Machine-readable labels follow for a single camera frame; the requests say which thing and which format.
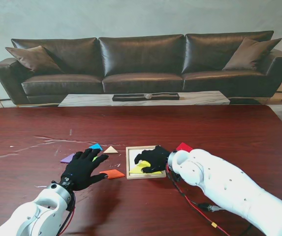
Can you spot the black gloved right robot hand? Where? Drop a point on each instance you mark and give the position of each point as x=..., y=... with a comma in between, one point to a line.
x=156, y=158

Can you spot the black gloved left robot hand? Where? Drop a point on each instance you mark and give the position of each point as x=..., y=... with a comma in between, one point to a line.
x=81, y=169

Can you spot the purple medium tangram triangle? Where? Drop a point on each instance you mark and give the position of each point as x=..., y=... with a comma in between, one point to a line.
x=68, y=159

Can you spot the yellow large tangram triangle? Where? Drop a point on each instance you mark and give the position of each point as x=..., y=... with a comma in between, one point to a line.
x=137, y=169

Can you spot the red large tangram triangle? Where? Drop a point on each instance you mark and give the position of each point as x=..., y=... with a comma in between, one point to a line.
x=183, y=147

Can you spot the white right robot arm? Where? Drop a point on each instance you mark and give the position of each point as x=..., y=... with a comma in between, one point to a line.
x=217, y=179

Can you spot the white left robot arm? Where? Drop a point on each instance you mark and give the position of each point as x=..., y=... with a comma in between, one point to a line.
x=40, y=211

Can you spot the green tangram square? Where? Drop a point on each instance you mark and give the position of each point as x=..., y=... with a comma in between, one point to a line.
x=95, y=158

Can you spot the wooden square puzzle tray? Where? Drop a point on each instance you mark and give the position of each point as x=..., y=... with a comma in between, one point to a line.
x=131, y=155

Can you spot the blue small tangram triangle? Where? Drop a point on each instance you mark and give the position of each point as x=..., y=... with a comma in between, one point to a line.
x=96, y=147

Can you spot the orange tangram parallelogram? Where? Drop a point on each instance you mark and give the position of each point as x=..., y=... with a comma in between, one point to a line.
x=116, y=174

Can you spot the natural wood small tangram triangle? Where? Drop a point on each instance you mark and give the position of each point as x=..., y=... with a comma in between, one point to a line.
x=111, y=150

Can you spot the glass ball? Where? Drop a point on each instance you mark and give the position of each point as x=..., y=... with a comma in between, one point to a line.
x=147, y=96

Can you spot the long black decorative tray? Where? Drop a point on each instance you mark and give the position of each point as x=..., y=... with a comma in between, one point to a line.
x=131, y=97

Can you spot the marble coffee table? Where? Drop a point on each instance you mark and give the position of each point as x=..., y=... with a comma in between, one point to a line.
x=86, y=99

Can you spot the dark brown leather sofa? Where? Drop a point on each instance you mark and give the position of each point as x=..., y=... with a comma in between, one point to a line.
x=143, y=61

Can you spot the brown sofa cushion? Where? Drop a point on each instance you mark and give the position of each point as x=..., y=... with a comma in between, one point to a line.
x=35, y=60
x=251, y=55

